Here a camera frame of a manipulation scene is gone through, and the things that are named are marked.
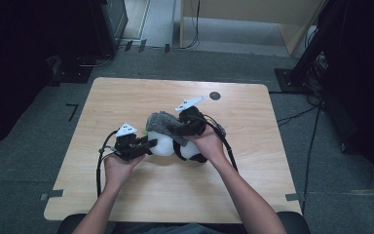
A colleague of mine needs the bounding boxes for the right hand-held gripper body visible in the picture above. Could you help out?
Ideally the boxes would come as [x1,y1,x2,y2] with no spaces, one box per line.
[174,95,207,137]

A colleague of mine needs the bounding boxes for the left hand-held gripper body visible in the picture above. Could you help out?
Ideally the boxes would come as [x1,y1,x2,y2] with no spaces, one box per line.
[113,122,148,162]

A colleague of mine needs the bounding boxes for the panda plush toy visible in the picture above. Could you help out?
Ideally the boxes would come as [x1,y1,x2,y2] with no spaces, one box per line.
[142,128,209,165]

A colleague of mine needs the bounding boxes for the grey cloth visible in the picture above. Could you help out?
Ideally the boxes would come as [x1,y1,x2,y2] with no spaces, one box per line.
[144,110,190,147]

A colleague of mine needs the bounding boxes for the person's left hand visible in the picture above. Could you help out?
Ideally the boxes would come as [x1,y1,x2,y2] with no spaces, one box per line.
[103,153,146,192]

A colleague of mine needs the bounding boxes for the person's right hand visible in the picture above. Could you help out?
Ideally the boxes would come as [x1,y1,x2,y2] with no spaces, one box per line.
[182,125,227,167]

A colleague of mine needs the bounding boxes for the black angled floor tape mark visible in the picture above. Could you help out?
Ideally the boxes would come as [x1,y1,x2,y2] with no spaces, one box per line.
[65,102,80,123]

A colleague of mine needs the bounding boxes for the person's legs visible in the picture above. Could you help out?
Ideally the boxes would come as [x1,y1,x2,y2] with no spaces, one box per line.
[112,221,251,234]

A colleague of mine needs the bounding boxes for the grey tape strip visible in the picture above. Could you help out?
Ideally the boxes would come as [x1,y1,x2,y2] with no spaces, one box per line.
[284,192,307,203]
[39,189,65,202]

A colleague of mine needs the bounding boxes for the black floor plate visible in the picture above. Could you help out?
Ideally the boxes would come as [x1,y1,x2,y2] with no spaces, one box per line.
[48,55,94,87]

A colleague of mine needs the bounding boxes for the black equipment case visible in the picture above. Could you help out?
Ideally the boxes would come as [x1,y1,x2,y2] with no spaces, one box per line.
[90,0,130,59]

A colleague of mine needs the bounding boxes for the wooden cabinet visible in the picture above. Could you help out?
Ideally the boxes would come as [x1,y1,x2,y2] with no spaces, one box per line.
[179,0,326,57]

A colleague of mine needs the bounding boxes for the black metal stand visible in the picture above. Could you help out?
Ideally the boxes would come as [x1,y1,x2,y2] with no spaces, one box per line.
[274,0,349,96]

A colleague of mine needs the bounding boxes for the dark curtain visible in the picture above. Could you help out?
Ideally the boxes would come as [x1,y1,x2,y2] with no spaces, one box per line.
[0,0,94,154]
[318,0,374,193]

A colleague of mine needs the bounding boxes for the right hand-held gripper black cable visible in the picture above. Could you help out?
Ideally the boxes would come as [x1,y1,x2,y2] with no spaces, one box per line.
[204,113,241,174]

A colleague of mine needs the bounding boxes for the black hanging cable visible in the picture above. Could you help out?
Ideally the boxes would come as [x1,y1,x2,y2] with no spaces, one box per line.
[174,0,201,51]

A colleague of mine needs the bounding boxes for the short black floor cable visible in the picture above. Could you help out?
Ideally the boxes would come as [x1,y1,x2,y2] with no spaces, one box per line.
[276,104,319,128]

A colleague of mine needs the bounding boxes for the long black floor cable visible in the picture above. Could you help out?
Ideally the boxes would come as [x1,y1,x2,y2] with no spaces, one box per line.
[300,103,322,216]

